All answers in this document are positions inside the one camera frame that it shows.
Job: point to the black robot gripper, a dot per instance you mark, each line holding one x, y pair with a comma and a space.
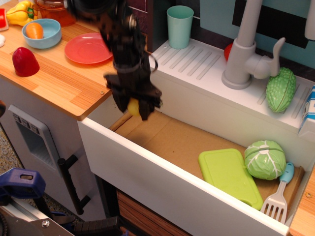
134, 82

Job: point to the yellow toy potato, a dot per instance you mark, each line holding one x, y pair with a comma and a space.
133, 107

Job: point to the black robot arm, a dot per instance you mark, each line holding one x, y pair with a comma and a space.
118, 27

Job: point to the pink plastic plate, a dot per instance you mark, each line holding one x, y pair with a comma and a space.
87, 48

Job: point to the white toy sink basin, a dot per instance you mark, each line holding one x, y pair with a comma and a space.
155, 162

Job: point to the teal plastic cup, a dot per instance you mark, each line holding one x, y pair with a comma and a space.
179, 22

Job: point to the grey oven control panel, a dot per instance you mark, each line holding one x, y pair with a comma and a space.
38, 139

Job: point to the red toy item behind faucet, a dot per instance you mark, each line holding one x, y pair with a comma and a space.
227, 51

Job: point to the light blue plastic bowl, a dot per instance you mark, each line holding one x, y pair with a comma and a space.
52, 34

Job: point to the lime green cutting board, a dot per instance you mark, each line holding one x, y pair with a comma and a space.
225, 169

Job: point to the grey toy faucet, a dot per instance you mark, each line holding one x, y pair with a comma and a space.
243, 62

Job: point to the dark red toy vegetable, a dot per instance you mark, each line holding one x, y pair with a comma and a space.
25, 63

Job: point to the orange transparent jar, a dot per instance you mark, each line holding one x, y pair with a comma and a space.
54, 9

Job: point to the orange toy carrot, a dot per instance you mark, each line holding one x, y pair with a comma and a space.
34, 31

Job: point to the blue clamp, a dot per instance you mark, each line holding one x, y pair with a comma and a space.
22, 184

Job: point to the green toy cabbage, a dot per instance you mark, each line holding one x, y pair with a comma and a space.
265, 160

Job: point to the yellow toy bell pepper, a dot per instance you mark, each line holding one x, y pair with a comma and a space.
22, 13

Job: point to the white toy piece at edge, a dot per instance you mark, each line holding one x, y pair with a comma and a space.
2, 40

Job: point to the green toy bitter gourd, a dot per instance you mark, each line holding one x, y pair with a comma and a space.
280, 90

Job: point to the red white toy at edge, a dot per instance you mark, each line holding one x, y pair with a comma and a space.
3, 20

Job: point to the blue white milk carton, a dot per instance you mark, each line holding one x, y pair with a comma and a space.
307, 127

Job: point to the white blue toy spatula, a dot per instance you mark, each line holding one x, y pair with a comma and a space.
275, 205

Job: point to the black oven door handle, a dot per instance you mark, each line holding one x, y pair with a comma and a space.
64, 165

